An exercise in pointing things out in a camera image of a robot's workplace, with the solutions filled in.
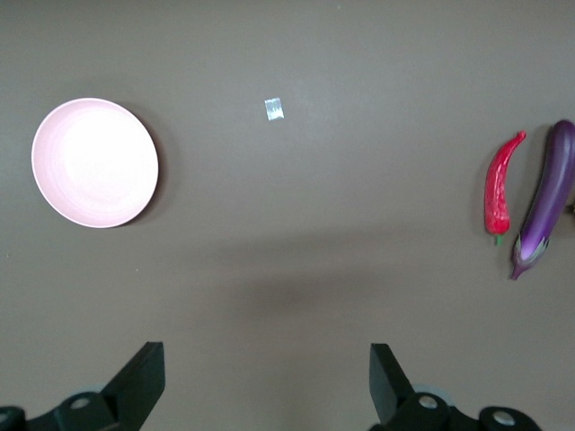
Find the red chili pepper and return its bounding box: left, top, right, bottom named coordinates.
left=483, top=130, right=527, bottom=247

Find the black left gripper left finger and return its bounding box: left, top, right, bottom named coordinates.
left=0, top=341, right=166, bottom=431

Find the purple eggplant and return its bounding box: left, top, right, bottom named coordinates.
left=509, top=119, right=575, bottom=281

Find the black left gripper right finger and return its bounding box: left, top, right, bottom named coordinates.
left=369, top=343, right=540, bottom=431

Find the pink round plate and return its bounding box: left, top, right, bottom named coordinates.
left=31, top=97, right=160, bottom=229

